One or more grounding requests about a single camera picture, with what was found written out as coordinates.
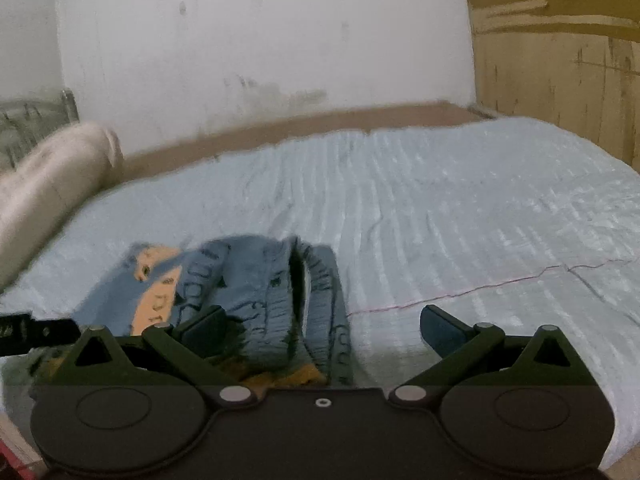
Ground blue patterned kids pants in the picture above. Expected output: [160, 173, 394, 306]
[71, 235, 354, 388]

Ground light blue bed cover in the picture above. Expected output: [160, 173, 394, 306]
[1, 118, 639, 466]

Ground cream rolled duvet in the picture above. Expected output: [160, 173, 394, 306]
[1, 122, 124, 287]

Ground red thread on bed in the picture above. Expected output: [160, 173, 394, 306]
[347, 256, 639, 318]

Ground metal ornate headboard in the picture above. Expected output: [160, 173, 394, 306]
[0, 89, 79, 171]

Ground brown wooden bed frame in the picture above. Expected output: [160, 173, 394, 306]
[116, 101, 500, 184]

